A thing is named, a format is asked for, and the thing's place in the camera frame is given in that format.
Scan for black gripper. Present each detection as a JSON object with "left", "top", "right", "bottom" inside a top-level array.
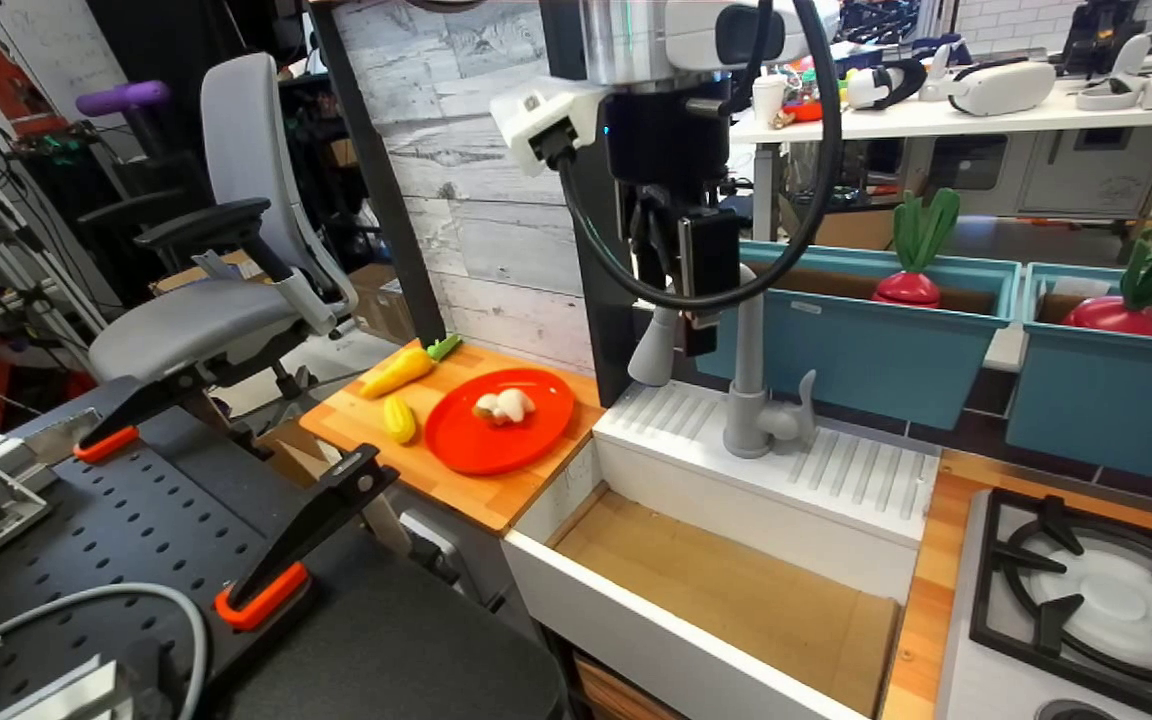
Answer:
[{"left": 597, "top": 87, "right": 750, "bottom": 355}]

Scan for grey toy faucet spout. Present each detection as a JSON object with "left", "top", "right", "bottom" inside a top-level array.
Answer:
[{"left": 624, "top": 268, "right": 819, "bottom": 464}]

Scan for white cup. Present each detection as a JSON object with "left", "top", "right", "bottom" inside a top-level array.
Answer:
[{"left": 750, "top": 68, "right": 796, "bottom": 134}]

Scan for teal plastic planter bin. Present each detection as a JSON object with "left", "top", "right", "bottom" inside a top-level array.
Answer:
[
  {"left": 1006, "top": 262, "right": 1152, "bottom": 495},
  {"left": 682, "top": 237, "right": 1029, "bottom": 436}
]

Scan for grey wood backsplash panel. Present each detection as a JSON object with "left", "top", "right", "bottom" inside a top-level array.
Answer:
[{"left": 331, "top": 0, "right": 602, "bottom": 381}]

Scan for white toy garlic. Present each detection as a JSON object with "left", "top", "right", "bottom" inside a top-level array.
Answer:
[{"left": 474, "top": 385, "right": 540, "bottom": 432}]

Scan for red toy radish green leaves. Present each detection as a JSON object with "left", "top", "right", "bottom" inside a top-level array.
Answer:
[
  {"left": 1063, "top": 218, "right": 1152, "bottom": 339},
  {"left": 869, "top": 186, "right": 969, "bottom": 311}
]

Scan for red round plate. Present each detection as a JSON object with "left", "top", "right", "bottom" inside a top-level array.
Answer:
[{"left": 419, "top": 364, "right": 584, "bottom": 480}]

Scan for yellow toy carrot green top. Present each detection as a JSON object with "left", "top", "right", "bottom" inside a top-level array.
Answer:
[{"left": 357, "top": 331, "right": 470, "bottom": 403}]

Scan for wooden counter board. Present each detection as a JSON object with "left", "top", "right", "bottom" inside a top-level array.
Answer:
[{"left": 296, "top": 335, "right": 606, "bottom": 542}]

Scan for white table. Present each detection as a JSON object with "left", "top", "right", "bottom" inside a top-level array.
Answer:
[{"left": 723, "top": 75, "right": 1152, "bottom": 250}]

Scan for white toy sink basin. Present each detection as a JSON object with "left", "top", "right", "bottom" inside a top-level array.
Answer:
[{"left": 501, "top": 369, "right": 945, "bottom": 720}]

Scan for white VR headset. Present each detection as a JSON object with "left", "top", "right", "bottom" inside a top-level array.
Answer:
[{"left": 945, "top": 47, "right": 1060, "bottom": 121}]

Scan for wooden counter around stove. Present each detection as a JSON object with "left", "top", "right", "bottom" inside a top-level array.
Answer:
[{"left": 876, "top": 450, "right": 1152, "bottom": 720}]

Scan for grey office chair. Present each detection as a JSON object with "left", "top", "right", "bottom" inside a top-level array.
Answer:
[{"left": 80, "top": 47, "right": 370, "bottom": 450}]

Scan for toy stove black grates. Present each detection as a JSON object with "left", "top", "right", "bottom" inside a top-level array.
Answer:
[{"left": 936, "top": 483, "right": 1152, "bottom": 720}]

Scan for purple padded bar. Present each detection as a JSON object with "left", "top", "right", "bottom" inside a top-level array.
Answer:
[{"left": 74, "top": 75, "right": 175, "bottom": 125}]

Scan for black perforated mounting board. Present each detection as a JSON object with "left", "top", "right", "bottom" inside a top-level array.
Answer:
[{"left": 0, "top": 396, "right": 567, "bottom": 720}]

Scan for black frame post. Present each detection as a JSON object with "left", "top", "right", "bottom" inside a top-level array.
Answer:
[{"left": 540, "top": 75, "right": 649, "bottom": 411}]

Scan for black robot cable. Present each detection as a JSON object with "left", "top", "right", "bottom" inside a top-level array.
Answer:
[{"left": 553, "top": 0, "right": 851, "bottom": 318}]

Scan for white wrist cable connector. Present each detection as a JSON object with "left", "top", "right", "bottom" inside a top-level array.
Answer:
[{"left": 484, "top": 84, "right": 606, "bottom": 174}]

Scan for black backsplash side frame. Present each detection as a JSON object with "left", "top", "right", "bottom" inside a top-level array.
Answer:
[{"left": 309, "top": 0, "right": 453, "bottom": 347}]

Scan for black clamp orange handle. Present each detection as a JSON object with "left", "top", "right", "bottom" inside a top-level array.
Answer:
[
  {"left": 69, "top": 364, "right": 210, "bottom": 469},
  {"left": 210, "top": 442, "right": 403, "bottom": 635}
]

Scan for grey cable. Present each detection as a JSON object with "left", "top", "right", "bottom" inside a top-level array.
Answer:
[{"left": 0, "top": 582, "right": 217, "bottom": 720}]

